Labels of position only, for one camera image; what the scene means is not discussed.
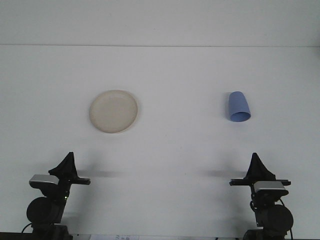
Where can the pale blue cup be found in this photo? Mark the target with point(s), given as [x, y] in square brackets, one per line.
[237, 105]

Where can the pale round plate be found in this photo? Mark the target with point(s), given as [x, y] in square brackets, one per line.
[113, 111]

